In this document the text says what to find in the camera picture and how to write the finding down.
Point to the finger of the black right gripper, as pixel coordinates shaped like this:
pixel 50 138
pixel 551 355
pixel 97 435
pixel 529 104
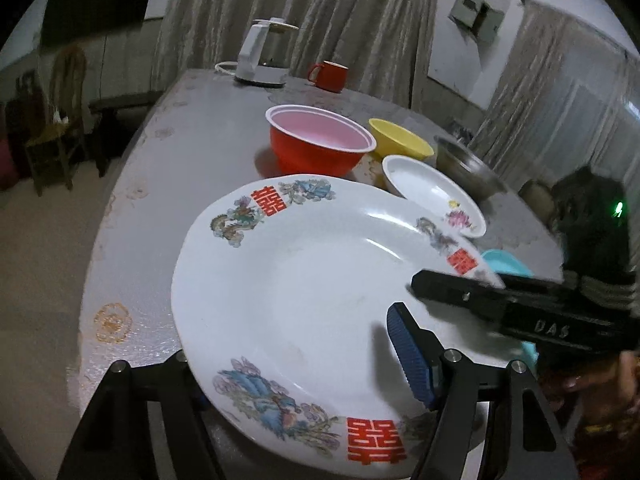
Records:
pixel 508 309

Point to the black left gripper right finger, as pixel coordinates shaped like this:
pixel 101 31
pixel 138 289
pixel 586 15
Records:
pixel 522 440

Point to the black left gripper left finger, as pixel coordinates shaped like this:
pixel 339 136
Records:
pixel 143 422

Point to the stainless steel bowl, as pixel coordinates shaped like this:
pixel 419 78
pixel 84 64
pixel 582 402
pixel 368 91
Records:
pixel 459 164

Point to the small white floral plate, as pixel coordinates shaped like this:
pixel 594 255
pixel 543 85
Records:
pixel 446 201

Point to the large white patterned plate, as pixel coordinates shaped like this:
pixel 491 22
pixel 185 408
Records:
pixel 279 296

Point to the yellow plastic bowl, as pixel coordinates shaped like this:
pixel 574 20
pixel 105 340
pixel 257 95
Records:
pixel 392 139

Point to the red plastic bowl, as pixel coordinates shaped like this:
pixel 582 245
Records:
pixel 311 140

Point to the operator right hand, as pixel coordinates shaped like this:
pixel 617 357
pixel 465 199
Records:
pixel 595 401

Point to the teal plastic plate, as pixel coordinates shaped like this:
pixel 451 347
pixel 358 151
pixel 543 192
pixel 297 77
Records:
pixel 502 262

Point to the upholstered armchair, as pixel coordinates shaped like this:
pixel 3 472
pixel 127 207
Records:
pixel 539 198

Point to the sheer window curtain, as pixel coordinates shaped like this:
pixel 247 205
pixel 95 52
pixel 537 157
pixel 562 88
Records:
pixel 568 97

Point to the red mug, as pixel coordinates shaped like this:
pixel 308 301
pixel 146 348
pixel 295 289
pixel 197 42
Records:
pixel 328 76

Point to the dark wooden bench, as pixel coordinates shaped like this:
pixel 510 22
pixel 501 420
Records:
pixel 117 119

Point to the beige curtain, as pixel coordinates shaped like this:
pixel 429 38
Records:
pixel 385 44

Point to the white electric kettle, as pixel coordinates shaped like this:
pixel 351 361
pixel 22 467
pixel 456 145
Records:
pixel 265 57

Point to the wooden chair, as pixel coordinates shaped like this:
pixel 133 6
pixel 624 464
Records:
pixel 58 138

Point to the grey wall electrical box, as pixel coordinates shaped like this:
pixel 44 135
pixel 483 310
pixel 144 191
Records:
pixel 478 18

